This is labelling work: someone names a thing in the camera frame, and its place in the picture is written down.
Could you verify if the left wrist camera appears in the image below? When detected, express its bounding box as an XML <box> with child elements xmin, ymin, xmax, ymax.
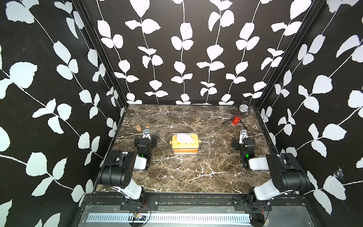
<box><xmin>142</xmin><ymin>128</ymin><xmax>151</xmax><ymax>140</ymax></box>

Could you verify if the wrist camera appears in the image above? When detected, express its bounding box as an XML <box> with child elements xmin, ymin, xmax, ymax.
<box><xmin>142</xmin><ymin>128</ymin><xmax>151</xmax><ymax>140</ymax></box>
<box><xmin>239</xmin><ymin>129</ymin><xmax>248</xmax><ymax>144</ymax></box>

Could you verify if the orange tissue paper pack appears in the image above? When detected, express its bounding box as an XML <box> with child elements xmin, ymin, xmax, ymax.
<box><xmin>170</xmin><ymin>134</ymin><xmax>199</xmax><ymax>154</ymax></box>

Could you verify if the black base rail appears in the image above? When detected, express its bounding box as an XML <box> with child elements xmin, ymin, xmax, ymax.
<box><xmin>80</xmin><ymin>192</ymin><xmax>309</xmax><ymax>213</ymax></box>

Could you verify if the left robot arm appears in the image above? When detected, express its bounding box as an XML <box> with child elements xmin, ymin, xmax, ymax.
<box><xmin>97</xmin><ymin>137</ymin><xmax>157</xmax><ymax>203</ymax></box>

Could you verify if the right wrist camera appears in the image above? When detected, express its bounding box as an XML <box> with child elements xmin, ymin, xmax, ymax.
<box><xmin>239</xmin><ymin>129</ymin><xmax>248</xmax><ymax>144</ymax></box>

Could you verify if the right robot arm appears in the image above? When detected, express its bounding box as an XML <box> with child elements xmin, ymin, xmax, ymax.
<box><xmin>231</xmin><ymin>137</ymin><xmax>310</xmax><ymax>202</ymax></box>

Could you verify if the white perforated strip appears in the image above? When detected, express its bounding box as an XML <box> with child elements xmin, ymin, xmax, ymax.
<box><xmin>86</xmin><ymin>213</ymin><xmax>251</xmax><ymax>225</ymax></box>

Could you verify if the clear plastic tissue box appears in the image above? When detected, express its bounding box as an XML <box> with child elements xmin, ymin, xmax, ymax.
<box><xmin>170</xmin><ymin>133</ymin><xmax>201</xmax><ymax>155</ymax></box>

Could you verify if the bamboo tissue box lid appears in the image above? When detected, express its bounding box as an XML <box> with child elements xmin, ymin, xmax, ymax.
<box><xmin>170</xmin><ymin>133</ymin><xmax>201</xmax><ymax>149</ymax></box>

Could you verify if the white tissue sheet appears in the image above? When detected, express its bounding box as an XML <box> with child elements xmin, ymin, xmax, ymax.
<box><xmin>176</xmin><ymin>133</ymin><xmax>194</xmax><ymax>144</ymax></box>

